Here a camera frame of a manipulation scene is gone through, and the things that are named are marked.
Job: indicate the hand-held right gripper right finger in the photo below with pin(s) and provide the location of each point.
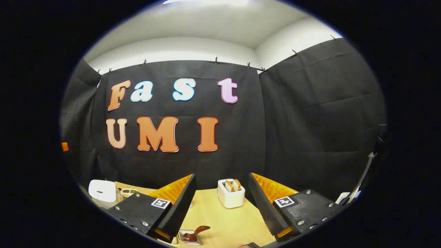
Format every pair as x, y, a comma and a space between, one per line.
263, 210

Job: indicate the black backdrop cloth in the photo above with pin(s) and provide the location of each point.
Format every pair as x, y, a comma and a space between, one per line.
293, 131

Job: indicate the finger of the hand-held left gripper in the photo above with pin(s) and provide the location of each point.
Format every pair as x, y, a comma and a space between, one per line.
65, 146

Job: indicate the grey metal stand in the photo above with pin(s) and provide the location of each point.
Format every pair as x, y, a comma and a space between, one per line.
361, 179

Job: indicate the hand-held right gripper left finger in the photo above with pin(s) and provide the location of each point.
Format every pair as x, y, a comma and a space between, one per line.
179, 210

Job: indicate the toast bread slice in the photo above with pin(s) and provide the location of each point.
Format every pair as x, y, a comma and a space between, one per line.
237, 184
229, 186

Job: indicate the white compartment grain tray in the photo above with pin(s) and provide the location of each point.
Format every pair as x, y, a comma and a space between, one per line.
129, 192

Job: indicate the brown wooden spoon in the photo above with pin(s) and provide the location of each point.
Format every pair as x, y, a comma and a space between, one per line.
196, 231

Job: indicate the white toaster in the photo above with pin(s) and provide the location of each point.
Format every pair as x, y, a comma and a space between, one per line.
231, 198

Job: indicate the white rice cooker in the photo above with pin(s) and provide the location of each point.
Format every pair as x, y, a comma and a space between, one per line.
101, 191

